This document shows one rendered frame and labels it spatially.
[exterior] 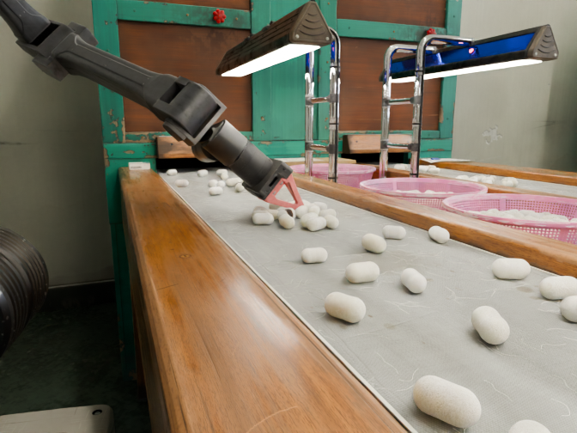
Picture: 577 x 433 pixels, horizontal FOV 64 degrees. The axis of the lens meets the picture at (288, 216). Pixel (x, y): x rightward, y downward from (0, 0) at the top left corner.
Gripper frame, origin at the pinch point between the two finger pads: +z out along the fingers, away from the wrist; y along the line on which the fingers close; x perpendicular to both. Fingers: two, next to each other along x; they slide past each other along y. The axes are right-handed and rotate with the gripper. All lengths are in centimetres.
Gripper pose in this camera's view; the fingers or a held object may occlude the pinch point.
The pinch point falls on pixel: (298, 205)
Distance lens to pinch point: 81.2
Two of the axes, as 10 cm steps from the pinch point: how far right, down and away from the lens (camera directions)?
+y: -3.7, -1.9, 9.1
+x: -6.1, 7.9, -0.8
